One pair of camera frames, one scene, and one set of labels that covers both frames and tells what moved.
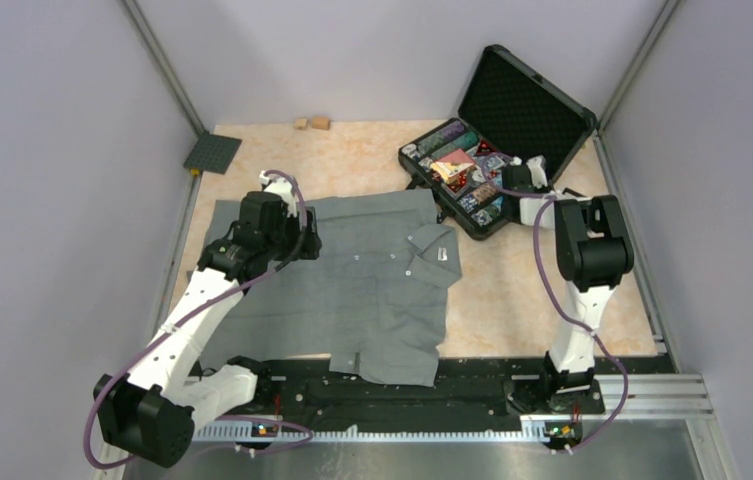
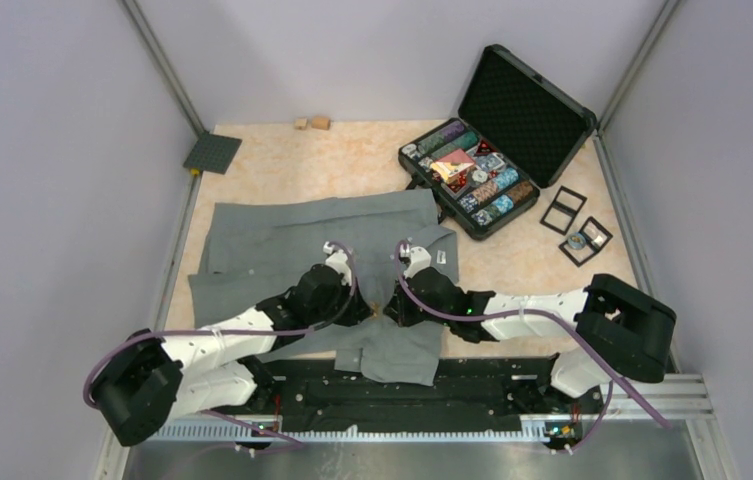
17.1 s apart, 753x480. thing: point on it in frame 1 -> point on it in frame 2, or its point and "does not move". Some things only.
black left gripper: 305,245 -> 357,311
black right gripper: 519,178 -> 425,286
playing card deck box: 452,166 does not move
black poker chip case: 508,113 does not move
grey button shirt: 367,299 does not move
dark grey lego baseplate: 212,153 does not move
